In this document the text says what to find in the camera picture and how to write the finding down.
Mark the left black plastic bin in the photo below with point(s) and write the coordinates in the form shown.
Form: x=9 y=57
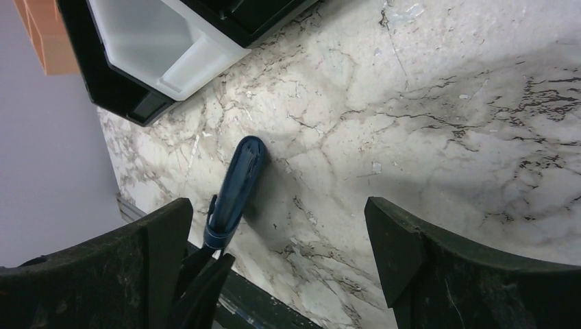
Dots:
x=109 y=88

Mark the right black plastic bin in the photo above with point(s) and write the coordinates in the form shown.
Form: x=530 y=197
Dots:
x=249 y=22

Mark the blue leather card holder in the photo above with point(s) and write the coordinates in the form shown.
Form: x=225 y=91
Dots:
x=227 y=207

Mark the black metal base rail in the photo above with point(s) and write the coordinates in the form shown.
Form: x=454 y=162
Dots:
x=243 y=305

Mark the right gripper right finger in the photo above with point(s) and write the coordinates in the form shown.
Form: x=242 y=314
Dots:
x=434 y=278

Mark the black plastic bin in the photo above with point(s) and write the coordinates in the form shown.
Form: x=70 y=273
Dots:
x=249 y=22
x=109 y=88

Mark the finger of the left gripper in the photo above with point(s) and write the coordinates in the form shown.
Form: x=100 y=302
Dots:
x=198 y=288

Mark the orange plastic file organizer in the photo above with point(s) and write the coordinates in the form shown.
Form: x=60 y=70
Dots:
x=46 y=31

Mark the white plastic bin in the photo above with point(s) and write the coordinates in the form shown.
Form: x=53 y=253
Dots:
x=163 y=45

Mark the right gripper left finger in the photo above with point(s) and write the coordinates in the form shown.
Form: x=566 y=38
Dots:
x=125 y=278

